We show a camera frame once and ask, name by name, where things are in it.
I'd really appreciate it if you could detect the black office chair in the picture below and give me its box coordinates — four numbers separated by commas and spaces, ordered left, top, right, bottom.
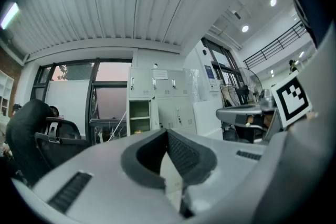
35, 116, 89, 167

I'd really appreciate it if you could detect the white foam board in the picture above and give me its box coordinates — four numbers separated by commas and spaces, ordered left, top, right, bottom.
192, 101, 224, 140

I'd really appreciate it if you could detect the white shelf unit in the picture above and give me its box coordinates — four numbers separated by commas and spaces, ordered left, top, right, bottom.
0, 69, 15, 116

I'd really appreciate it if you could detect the grey metal locker cabinet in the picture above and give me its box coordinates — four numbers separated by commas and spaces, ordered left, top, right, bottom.
128, 67, 197, 137

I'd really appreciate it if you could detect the black metal railing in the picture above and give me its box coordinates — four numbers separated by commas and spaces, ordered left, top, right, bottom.
243, 20, 308, 69

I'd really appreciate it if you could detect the white cord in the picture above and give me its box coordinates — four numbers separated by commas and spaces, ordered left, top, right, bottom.
108, 110, 128, 140

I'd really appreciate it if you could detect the long ceiling light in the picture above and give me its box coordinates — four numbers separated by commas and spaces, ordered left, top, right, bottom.
0, 2, 20, 30

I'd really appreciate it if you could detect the black window frame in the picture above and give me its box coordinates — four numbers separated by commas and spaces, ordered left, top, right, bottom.
30, 58, 133, 145

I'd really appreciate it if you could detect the black floor fan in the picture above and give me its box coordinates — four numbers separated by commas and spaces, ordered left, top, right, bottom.
227, 67, 264, 109

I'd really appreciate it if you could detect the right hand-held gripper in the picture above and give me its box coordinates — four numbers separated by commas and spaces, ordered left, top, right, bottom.
215, 74, 313, 130

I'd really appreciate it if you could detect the white whiteboard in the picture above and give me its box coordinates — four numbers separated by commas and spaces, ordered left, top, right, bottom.
45, 79, 91, 137

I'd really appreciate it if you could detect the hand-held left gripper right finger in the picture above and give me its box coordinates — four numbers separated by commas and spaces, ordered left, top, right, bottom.
166, 128, 218, 219

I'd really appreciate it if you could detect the blue wall poster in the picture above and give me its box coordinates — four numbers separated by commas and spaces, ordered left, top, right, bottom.
204, 65, 218, 87

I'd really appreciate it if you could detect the white paper notice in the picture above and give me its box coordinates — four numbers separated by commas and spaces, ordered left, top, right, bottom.
152, 69, 169, 80

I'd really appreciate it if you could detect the grey locker door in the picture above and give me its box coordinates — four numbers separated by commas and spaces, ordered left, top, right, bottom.
150, 96, 160, 130

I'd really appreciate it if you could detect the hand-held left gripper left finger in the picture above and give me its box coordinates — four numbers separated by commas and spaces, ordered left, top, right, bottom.
120, 128, 169, 190

